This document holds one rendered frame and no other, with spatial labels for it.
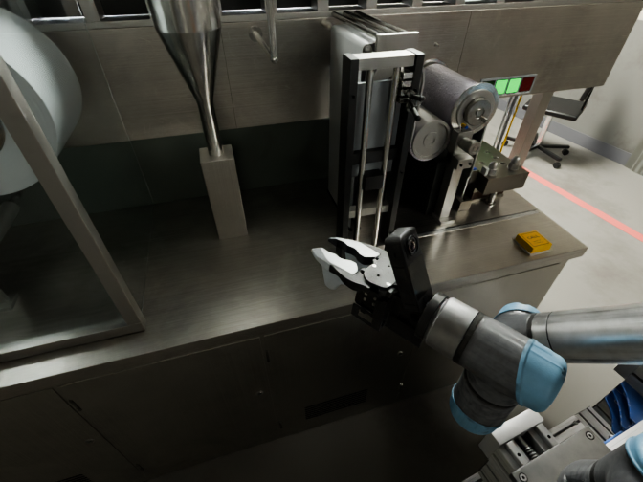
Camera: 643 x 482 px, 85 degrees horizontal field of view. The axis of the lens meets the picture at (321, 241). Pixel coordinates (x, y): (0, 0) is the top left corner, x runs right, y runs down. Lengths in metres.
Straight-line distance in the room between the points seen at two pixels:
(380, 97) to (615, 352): 0.62
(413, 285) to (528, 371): 0.16
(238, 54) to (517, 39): 0.98
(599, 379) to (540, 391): 1.78
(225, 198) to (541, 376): 0.85
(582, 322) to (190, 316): 0.79
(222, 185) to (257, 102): 0.33
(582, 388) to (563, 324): 1.59
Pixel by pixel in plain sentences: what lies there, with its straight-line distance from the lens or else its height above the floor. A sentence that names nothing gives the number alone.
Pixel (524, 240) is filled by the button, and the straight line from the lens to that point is 1.22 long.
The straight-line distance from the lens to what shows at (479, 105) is 1.11.
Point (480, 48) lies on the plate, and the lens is 1.50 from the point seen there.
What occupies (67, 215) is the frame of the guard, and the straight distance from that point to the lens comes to 0.75.
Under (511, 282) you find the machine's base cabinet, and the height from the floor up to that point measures 0.78.
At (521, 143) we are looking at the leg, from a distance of 2.12.
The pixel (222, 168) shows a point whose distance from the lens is 1.00.
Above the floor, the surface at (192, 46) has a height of 1.44.
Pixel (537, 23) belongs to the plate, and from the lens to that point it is 1.62.
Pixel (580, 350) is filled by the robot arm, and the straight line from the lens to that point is 0.60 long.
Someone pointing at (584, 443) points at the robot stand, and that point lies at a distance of 1.01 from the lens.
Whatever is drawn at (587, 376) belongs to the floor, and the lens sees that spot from 2.24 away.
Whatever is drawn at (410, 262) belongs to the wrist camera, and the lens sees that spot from 0.47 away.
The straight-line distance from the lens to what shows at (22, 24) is 0.83.
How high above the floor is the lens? 1.62
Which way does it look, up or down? 41 degrees down
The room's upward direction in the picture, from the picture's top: straight up
